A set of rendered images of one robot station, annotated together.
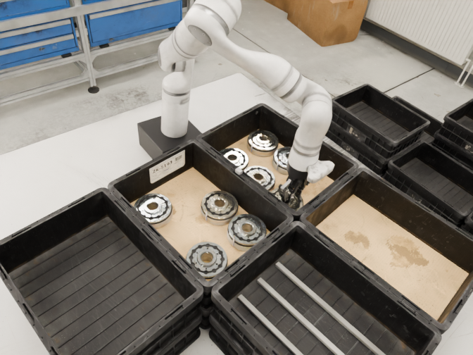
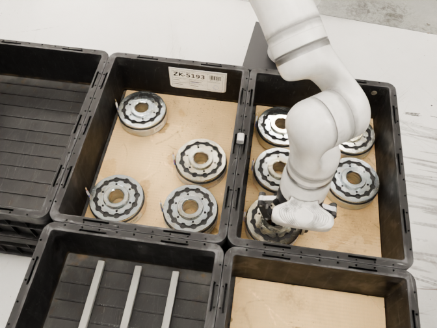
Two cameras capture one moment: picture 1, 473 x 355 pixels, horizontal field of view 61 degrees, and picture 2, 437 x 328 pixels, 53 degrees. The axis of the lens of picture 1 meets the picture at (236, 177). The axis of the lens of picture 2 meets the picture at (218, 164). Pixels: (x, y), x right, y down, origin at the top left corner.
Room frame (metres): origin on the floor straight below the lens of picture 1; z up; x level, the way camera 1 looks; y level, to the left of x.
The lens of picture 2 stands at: (0.48, -0.38, 1.60)
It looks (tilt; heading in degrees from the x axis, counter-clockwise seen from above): 57 degrees down; 56
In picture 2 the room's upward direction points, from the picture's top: 2 degrees clockwise
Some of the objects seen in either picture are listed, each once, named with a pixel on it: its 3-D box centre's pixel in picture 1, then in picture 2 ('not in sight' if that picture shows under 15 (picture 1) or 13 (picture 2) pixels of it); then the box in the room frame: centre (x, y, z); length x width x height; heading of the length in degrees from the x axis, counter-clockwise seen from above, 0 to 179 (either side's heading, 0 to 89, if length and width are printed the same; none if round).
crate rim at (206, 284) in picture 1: (199, 203); (160, 137); (0.66, 0.09, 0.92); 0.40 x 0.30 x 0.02; 49
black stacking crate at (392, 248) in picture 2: (273, 166); (314, 172); (0.89, -0.11, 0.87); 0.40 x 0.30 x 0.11; 49
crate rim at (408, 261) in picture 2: (276, 154); (319, 157); (0.89, -0.11, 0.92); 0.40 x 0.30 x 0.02; 49
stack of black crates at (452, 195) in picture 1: (426, 198); not in sight; (1.38, -0.94, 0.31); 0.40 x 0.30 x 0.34; 43
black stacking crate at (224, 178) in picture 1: (198, 216); (163, 153); (0.66, 0.09, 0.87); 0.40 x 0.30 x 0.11; 49
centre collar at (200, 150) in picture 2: (219, 203); (201, 158); (0.72, 0.04, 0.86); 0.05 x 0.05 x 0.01
